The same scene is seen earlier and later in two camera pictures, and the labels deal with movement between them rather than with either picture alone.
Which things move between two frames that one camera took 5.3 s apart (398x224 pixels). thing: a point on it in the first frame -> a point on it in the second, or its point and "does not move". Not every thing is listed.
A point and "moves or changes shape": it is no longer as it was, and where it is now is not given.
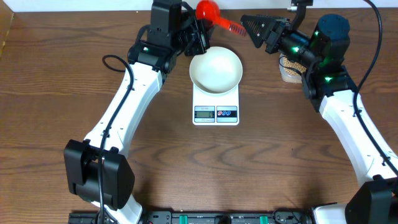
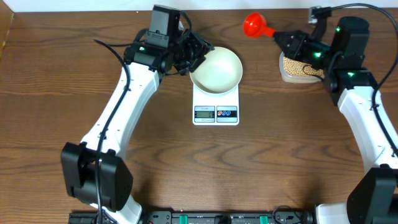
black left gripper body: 188,37 -> 187,53
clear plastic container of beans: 291,71 does not move
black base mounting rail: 201,217 does not move
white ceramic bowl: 217,70 does not move
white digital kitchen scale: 216,109 does not move
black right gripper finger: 257,27 -> 291,42
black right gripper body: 281,28 -> 316,53
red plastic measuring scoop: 209,9 moves or changes shape
